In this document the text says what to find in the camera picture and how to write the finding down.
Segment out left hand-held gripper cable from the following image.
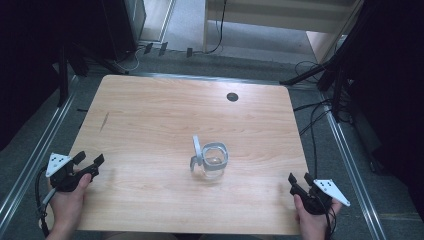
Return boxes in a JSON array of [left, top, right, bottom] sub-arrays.
[[34, 165, 58, 238]]

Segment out aluminium floor rail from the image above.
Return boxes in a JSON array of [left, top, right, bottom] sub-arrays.
[[319, 93, 388, 240], [0, 74, 80, 229]]

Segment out black tripod stand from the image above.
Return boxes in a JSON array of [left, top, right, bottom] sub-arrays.
[[279, 0, 378, 87]]

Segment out right hand-held gripper cable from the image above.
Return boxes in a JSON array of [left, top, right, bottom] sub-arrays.
[[319, 194, 338, 240]]

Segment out hand-held gripper cable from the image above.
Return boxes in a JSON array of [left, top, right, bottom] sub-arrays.
[[319, 194, 338, 240], [34, 165, 58, 238]]

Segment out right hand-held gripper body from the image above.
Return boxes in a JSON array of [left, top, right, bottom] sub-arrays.
[[289, 178, 351, 216]]

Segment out person's right hand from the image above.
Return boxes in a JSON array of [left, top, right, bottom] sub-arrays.
[[293, 194, 343, 238]]

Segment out black cabinet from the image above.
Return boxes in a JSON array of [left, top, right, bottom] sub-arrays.
[[99, 0, 148, 62]]

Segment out black hanging cable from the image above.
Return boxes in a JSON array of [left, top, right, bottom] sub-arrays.
[[198, 0, 229, 56]]

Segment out black floor cable bundle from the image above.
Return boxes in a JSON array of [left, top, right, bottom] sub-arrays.
[[292, 59, 338, 171]]

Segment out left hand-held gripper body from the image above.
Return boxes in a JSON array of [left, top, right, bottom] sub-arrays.
[[44, 152, 101, 194]]

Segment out black metal stand post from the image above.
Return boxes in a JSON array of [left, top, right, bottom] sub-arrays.
[[57, 44, 70, 108]]

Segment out light wooden furniture frame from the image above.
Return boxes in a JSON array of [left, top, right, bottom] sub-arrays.
[[202, 0, 366, 64]]

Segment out clear glass cup grey lid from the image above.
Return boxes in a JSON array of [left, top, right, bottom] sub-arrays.
[[189, 134, 230, 180]]

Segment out person's left hand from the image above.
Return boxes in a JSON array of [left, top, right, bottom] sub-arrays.
[[49, 173, 93, 232]]

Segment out white floor cable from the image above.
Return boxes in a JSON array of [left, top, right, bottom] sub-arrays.
[[112, 48, 143, 73]]

